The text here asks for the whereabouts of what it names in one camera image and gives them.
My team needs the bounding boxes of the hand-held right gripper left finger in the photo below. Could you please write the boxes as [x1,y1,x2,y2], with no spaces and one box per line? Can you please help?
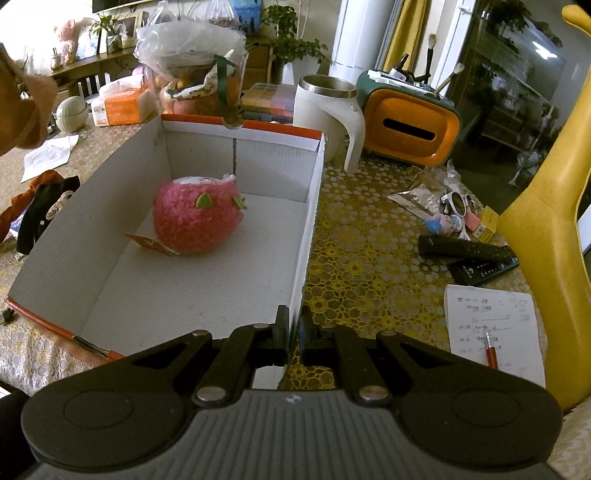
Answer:
[124,305,291,409]

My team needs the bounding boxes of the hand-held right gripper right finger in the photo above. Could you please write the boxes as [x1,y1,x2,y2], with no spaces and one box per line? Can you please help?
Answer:
[299,306,463,408]

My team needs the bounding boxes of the orange cardboard box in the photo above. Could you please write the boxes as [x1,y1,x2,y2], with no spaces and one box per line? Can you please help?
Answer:
[7,114,327,361]

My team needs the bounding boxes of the orange and black plush doll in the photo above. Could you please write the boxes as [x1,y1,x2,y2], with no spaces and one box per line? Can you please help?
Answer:
[0,170,82,254]

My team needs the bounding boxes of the pink strawberry plush toy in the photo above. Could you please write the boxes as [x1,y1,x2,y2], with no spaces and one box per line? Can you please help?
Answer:
[124,173,248,258]

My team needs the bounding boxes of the blue and pink toy figure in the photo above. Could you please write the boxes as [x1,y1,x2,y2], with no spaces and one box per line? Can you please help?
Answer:
[424,215,465,237]

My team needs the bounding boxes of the black remote control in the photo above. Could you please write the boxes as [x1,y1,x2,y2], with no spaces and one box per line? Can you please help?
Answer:
[448,258,520,287]
[418,234,514,260]

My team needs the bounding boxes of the red pen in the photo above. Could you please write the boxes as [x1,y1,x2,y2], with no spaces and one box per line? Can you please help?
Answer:
[482,329,500,369]

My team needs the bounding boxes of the white sunglasses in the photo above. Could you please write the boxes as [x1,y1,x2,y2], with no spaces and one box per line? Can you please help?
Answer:
[441,191,481,217]

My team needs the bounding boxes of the small yellow box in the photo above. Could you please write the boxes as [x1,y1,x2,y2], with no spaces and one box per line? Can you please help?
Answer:
[471,205,501,241]

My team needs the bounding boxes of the white note paper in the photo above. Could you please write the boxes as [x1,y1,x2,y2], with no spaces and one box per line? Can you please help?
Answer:
[444,285,547,389]

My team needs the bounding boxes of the white mug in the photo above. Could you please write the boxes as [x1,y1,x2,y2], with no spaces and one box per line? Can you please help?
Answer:
[293,75,365,175]

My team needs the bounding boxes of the stack of books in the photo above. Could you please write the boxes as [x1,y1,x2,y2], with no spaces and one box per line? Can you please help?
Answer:
[240,83,296,124]

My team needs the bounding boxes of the orange tissue pack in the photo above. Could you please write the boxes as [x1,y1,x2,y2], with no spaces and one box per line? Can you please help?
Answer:
[90,80,156,127]

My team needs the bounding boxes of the large potted plant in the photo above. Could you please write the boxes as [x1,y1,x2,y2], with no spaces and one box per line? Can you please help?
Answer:
[261,0,329,86]

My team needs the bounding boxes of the white tissue paper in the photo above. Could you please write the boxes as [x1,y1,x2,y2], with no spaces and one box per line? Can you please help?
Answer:
[21,135,80,184]

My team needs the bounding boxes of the white standing air conditioner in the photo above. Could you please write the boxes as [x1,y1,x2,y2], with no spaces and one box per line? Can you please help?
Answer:
[329,0,394,82]

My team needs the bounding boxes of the makeup brush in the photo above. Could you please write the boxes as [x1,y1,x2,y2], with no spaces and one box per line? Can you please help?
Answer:
[434,62,465,94]
[426,33,440,79]

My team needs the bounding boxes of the clear plastic bag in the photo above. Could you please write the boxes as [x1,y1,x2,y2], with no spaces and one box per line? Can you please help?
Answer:
[134,21,248,83]

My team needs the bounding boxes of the grey round container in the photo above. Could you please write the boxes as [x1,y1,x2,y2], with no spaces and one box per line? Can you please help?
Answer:
[56,96,89,133]

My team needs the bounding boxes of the blue bag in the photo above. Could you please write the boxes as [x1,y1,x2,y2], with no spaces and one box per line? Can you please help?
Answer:
[231,0,264,34]

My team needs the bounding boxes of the wooden cabinet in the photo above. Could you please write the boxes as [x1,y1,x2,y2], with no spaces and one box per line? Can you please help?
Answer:
[46,46,141,99]

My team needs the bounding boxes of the yellow curtain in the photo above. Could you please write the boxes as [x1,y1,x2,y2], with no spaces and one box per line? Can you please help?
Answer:
[383,0,433,73]

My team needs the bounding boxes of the small potted plant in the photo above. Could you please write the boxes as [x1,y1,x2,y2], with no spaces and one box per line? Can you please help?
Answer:
[90,11,125,54]

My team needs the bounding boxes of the pink plush figure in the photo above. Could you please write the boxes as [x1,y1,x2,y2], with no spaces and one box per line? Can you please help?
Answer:
[52,18,82,64]

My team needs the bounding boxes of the orange handled object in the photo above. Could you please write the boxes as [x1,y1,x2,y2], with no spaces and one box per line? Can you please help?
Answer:
[355,68,462,168]

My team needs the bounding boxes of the photo frame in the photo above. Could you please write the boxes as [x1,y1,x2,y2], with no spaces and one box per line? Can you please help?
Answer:
[115,11,145,48]

